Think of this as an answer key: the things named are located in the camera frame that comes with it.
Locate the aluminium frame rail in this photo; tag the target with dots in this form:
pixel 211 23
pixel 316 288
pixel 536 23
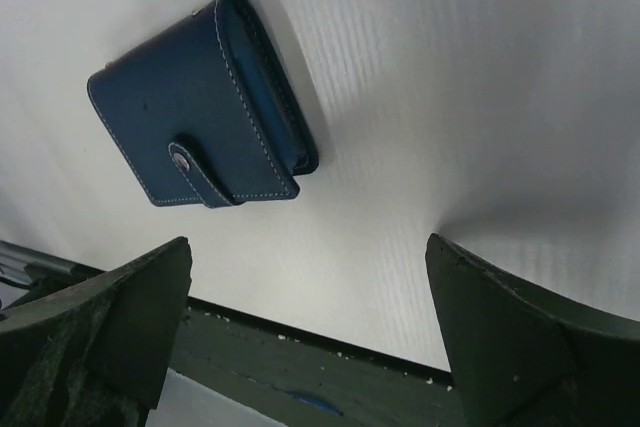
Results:
pixel 23 268

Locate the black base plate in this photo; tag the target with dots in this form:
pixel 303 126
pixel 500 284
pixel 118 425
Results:
pixel 301 379

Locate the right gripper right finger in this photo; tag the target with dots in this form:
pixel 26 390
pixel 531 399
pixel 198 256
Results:
pixel 522 355

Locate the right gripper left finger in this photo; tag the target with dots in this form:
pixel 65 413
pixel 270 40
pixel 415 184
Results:
pixel 94 353

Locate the blue leather card holder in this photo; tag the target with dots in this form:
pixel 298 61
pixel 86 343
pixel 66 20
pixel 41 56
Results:
pixel 203 113

